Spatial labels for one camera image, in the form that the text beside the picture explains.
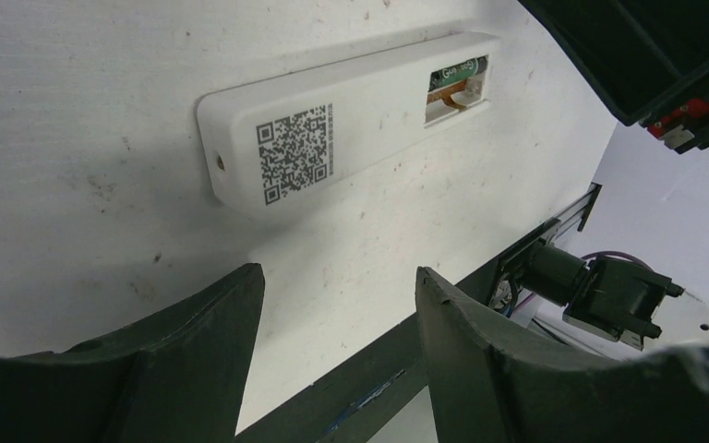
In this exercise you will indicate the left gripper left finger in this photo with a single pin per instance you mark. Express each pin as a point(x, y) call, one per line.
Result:
point(177, 375)

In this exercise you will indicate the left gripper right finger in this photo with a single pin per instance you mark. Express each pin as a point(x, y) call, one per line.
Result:
point(491, 380)

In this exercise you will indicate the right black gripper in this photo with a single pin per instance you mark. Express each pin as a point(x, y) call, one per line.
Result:
point(647, 61)

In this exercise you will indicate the black AAA battery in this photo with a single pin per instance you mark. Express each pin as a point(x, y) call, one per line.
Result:
point(460, 72)

